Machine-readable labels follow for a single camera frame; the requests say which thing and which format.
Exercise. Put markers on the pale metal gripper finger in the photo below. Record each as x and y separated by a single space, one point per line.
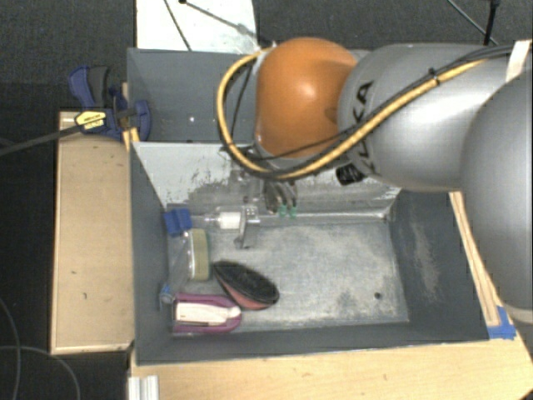
228 220
246 236

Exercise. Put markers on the yellow-green sponge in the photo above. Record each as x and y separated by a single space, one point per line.
200 254

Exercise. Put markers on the black oval brush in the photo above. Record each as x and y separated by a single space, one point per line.
247 283

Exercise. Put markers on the blue clip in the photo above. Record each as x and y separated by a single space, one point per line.
177 221

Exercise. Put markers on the clear plastic bottle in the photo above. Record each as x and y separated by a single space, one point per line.
180 265

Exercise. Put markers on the purple and white stapler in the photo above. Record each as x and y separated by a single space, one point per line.
206 314

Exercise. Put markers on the grey metal bin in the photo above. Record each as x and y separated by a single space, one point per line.
333 265

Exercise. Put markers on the pale wood board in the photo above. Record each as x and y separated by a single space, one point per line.
93 240

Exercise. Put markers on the black cylinder on white bracket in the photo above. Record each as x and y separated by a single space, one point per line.
349 174

